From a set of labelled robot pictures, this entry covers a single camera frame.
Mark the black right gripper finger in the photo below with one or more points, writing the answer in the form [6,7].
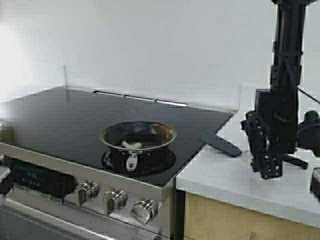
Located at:
[295,161]

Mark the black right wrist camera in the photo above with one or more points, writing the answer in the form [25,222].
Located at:
[308,133]

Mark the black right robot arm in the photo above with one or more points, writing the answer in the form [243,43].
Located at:
[286,69]

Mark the stainless steel induction stove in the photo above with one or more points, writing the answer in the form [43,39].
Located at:
[50,142]

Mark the black spatula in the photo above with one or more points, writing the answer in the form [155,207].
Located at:
[220,144]

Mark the middle chrome stove knob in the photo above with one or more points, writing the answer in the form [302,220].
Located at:
[113,201]

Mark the small black frying pan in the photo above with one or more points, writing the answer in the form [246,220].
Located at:
[155,155]

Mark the wooden cabinet under counter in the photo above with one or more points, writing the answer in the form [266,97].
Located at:
[208,219]

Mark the black object at right edge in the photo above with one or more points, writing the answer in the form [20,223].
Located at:
[315,183]

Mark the left chrome stove knob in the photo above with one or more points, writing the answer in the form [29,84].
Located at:
[86,191]

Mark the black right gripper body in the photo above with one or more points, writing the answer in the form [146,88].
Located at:
[271,130]

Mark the raw grey shrimp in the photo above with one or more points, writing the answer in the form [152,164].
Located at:
[131,146]

